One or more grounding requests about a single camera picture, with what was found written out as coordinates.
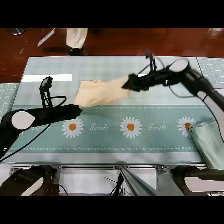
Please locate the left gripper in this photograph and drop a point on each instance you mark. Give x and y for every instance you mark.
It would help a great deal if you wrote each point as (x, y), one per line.
(68, 112)

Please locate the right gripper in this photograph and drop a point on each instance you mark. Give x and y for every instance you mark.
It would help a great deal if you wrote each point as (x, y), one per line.
(141, 82)

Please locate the beige T-shirt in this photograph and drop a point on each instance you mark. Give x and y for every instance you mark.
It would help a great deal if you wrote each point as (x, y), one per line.
(100, 93)

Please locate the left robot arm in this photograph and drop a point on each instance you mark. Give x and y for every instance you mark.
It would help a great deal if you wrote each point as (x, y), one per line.
(36, 117)

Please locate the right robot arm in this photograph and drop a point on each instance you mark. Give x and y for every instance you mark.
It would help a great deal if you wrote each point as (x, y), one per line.
(196, 81)

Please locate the person's legs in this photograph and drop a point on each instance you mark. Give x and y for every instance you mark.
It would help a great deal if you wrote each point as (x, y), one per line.
(76, 40)

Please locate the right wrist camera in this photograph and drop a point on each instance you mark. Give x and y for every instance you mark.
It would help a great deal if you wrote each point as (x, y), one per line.
(151, 63)

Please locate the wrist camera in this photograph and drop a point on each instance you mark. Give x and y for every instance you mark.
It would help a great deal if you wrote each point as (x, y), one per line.
(151, 63)
(46, 91)

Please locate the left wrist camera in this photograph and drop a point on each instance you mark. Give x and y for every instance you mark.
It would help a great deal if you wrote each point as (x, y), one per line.
(46, 91)

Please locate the silver frame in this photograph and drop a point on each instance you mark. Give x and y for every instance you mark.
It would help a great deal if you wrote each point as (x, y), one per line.
(93, 181)

